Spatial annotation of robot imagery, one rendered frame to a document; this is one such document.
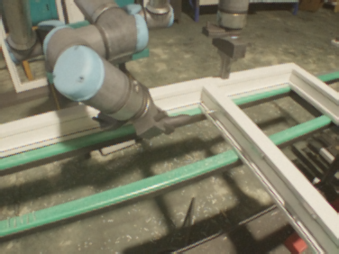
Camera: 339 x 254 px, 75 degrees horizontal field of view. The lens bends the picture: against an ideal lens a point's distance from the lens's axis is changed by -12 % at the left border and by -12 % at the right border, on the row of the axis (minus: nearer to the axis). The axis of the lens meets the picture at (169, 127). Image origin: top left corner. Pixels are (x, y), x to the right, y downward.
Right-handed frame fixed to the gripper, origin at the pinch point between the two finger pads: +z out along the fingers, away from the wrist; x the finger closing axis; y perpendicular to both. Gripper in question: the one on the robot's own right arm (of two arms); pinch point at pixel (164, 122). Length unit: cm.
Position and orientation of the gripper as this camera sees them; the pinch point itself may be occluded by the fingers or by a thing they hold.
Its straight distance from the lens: 68.4
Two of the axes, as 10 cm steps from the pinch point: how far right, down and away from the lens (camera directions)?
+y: 8.2, -4.9, -2.9
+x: -3.5, -8.3, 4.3
